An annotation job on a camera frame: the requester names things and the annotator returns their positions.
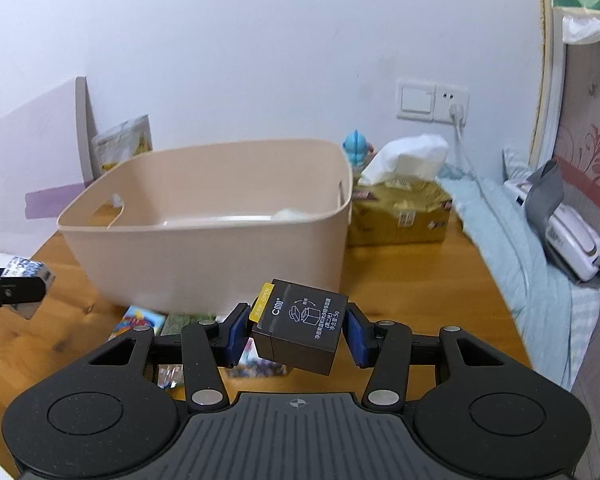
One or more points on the gold tissue pack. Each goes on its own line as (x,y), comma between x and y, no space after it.
(400,215)

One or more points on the green textured packet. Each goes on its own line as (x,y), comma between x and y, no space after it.
(180,323)

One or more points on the white power plug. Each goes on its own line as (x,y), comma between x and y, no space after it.
(457,112)

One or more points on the white wall switch socket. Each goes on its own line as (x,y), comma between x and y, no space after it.
(417,100)

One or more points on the blue and white carton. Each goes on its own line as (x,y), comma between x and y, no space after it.
(135,323)

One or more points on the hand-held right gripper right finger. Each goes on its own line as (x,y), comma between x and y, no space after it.
(355,336)

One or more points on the white blood pressure monitor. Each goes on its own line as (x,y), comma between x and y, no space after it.
(575,240)

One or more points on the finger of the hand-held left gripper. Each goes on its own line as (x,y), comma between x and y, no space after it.
(10,293)

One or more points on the clear plastic wrapper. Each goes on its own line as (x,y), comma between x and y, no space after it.
(168,376)

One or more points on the banana chips pouch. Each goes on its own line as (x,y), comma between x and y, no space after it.
(130,140)

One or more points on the light blue blanket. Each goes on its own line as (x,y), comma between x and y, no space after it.
(505,260)

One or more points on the small blue patterned box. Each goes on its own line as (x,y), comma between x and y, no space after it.
(30,267)

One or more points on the colourful printed packet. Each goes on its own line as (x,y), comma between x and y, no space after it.
(262,368)

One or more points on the blue toy figure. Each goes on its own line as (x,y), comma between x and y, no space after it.
(357,147)

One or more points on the white tissue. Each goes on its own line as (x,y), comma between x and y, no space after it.
(410,157)

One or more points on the beige plastic storage bin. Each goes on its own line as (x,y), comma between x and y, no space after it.
(205,260)

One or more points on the small black box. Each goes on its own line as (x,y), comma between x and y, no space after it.
(305,325)

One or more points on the floral pink headboard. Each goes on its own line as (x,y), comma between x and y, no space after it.
(595,135)

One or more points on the purple and white board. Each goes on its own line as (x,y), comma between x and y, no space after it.
(30,160)

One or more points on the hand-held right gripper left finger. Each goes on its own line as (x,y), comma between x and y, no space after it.
(236,335)

